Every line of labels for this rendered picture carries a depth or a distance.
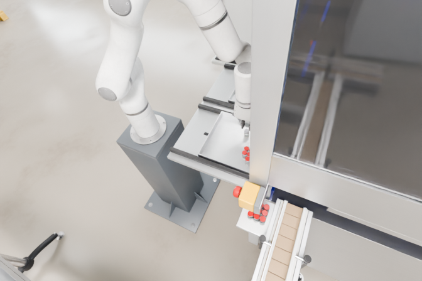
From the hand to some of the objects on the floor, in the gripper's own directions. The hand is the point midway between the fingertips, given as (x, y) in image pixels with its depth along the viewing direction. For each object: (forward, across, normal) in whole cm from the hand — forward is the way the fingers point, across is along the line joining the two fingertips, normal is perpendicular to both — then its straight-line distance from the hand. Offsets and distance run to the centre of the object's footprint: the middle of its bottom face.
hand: (247, 125), depth 104 cm
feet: (+97, -120, -101) cm, 184 cm away
